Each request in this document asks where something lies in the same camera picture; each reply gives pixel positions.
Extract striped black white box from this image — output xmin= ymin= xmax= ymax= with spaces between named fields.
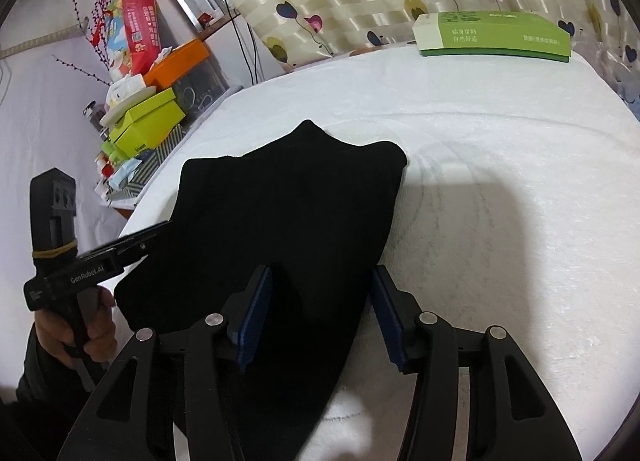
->
xmin=103 ymin=124 xmax=186 ymax=201

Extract red berry branches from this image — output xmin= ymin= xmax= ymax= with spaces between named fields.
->
xmin=72 ymin=0 xmax=110 ymax=72

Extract black charger cables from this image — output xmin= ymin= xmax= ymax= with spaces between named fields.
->
xmin=219 ymin=0 xmax=264 ymax=86

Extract lime green shoe box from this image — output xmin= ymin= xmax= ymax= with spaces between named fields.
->
xmin=110 ymin=88 xmax=184 ymax=158

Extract person left hand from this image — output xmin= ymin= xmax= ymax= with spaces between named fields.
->
xmin=34 ymin=287 xmax=117 ymax=368

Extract green and white flat box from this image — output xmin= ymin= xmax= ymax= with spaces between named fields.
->
xmin=412 ymin=10 xmax=572 ymax=62

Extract red colourful gift box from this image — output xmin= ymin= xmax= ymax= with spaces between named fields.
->
xmin=105 ymin=0 xmax=162 ymax=82

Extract orange box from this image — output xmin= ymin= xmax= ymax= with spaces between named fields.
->
xmin=143 ymin=39 xmax=210 ymax=91

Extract black pants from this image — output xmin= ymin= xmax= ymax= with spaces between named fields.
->
xmin=115 ymin=121 xmax=407 ymax=460

